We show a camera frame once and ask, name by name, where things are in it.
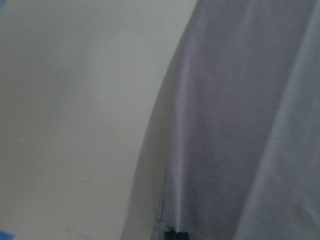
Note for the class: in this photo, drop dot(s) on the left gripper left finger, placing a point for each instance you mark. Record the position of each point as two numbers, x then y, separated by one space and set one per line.
169 234

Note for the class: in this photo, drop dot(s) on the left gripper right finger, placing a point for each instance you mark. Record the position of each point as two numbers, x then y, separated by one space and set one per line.
182 236

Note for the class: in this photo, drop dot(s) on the dark brown t-shirt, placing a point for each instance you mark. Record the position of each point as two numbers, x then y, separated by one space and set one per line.
243 158

